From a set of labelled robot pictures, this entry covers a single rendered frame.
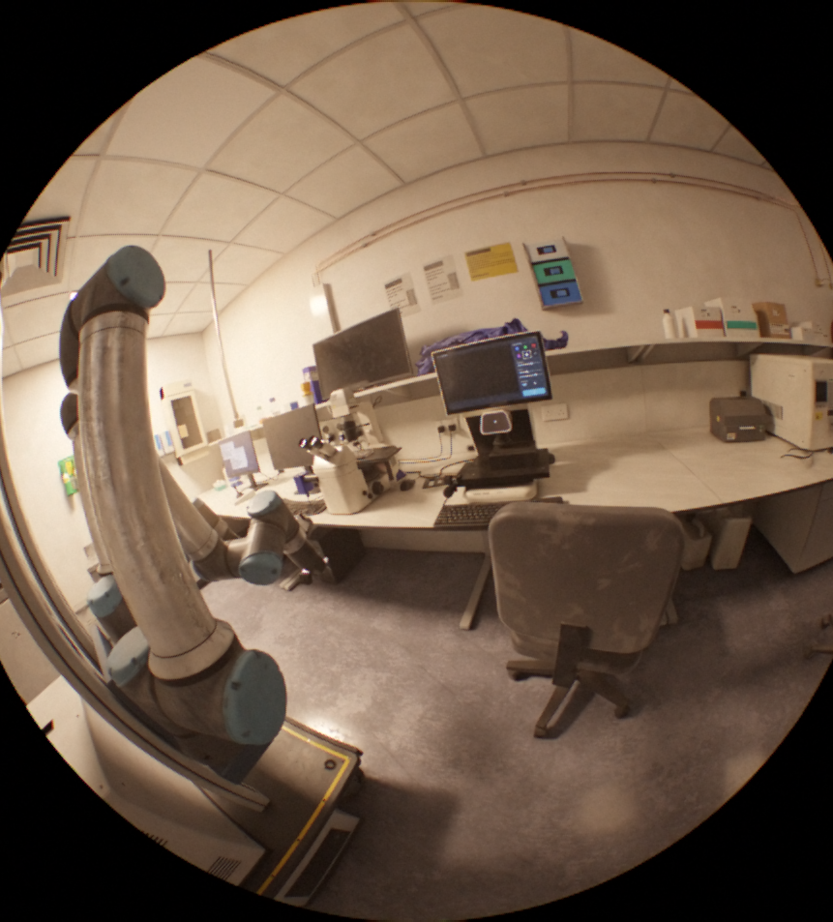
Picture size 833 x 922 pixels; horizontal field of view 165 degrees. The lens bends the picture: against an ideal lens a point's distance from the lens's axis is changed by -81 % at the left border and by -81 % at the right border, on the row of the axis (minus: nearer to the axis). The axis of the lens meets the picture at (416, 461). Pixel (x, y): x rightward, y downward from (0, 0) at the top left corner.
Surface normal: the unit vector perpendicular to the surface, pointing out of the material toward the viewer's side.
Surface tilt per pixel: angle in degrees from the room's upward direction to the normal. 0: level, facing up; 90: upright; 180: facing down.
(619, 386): 90
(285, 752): 0
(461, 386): 93
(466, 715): 0
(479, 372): 93
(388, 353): 86
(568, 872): 0
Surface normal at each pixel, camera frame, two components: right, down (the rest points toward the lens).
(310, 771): -0.23, -0.94
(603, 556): -0.61, 0.34
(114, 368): 0.85, -0.17
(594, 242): -0.39, 0.33
